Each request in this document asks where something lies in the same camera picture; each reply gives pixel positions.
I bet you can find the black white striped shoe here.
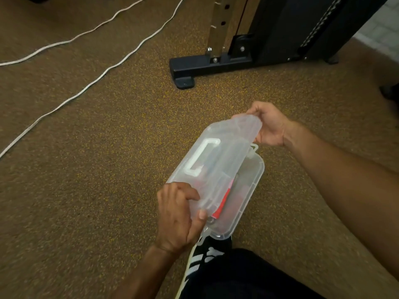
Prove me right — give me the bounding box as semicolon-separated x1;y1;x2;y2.
175;235;233;299

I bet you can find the red item in box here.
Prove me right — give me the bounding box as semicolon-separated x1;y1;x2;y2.
213;179;235;219

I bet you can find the person's left forearm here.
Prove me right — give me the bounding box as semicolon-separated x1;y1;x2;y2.
111;244;181;299

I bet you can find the white cable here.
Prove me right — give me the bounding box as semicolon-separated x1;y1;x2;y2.
0;0;186;159
0;0;148;66

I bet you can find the clear plastic box lid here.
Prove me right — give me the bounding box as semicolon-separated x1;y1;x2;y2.
166;114;262;220

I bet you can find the person's left hand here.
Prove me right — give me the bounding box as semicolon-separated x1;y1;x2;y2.
155;182;208;254

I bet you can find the clear plastic storage box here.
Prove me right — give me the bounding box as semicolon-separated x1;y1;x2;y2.
199;144;265;240

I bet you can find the person's right hand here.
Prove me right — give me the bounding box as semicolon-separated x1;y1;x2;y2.
232;101;297;147

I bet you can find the person's right forearm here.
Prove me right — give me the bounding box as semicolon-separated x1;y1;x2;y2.
284;121;399;281

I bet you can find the person's black trouser leg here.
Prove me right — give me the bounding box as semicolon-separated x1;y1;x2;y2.
181;248;326;299

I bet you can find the black gym machine frame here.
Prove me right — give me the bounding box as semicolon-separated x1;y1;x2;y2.
169;0;390;89

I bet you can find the black object at edge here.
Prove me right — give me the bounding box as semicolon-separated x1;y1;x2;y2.
380;84;399;106

